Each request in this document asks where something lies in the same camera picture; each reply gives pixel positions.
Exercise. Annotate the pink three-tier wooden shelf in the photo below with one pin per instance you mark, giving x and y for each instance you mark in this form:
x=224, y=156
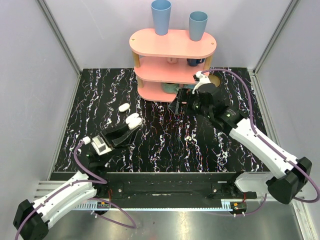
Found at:
x=150, y=52

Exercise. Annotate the left light blue cup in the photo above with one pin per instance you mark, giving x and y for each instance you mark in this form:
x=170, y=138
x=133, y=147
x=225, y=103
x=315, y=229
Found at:
x=161, y=11

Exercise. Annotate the teal glazed ceramic mug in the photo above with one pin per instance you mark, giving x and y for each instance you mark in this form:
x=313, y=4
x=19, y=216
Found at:
x=170, y=88

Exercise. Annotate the light blue cup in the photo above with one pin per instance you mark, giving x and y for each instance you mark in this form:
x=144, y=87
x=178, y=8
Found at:
x=197, y=25
x=161, y=11

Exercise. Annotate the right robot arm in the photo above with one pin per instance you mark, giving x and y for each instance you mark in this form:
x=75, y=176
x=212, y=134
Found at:
x=287, y=174

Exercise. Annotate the white oval pebble case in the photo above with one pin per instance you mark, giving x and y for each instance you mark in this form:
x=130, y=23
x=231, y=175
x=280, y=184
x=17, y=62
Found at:
x=124, y=107

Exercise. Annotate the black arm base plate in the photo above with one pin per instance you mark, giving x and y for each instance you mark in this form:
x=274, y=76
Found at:
x=214, y=185

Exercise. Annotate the right orange connector board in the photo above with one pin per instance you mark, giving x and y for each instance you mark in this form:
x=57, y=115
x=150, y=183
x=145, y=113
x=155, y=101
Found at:
x=239, y=206

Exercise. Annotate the pink mug on shelf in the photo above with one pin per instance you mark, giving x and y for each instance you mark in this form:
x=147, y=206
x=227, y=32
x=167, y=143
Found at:
x=172, y=60

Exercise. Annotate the orange connector board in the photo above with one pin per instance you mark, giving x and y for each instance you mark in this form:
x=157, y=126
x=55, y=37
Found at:
x=239, y=206
x=103, y=205

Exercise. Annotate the brown ceramic bowl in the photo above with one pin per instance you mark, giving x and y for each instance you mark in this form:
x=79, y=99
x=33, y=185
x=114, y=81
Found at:
x=214, y=80

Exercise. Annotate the left orange connector board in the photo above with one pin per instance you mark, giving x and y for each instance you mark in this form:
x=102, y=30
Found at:
x=103, y=205

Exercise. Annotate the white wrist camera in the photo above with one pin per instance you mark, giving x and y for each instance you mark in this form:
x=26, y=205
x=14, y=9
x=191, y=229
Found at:
x=200, y=79
x=100, y=145

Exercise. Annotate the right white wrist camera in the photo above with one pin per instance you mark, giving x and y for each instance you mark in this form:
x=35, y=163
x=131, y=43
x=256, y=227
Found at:
x=200, y=79

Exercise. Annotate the right light blue cup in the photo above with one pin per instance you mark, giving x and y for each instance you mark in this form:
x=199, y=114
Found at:
x=197, y=25

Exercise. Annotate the white earbuds charging case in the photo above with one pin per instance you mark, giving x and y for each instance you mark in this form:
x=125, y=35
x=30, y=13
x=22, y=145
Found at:
x=134, y=120

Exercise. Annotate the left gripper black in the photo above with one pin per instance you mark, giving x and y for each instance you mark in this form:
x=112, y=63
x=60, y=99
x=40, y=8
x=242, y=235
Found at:
x=107, y=139

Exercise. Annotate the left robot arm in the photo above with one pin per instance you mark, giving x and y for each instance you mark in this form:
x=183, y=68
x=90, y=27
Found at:
x=34, y=219

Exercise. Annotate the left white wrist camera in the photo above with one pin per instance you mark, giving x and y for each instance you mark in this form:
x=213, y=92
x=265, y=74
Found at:
x=100, y=145

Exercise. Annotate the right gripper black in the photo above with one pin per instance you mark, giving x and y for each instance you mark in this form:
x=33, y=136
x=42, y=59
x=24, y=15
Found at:
x=185, y=95

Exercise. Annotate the dark blue mug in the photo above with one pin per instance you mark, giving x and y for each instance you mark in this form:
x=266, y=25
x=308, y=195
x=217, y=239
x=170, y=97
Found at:
x=194, y=62

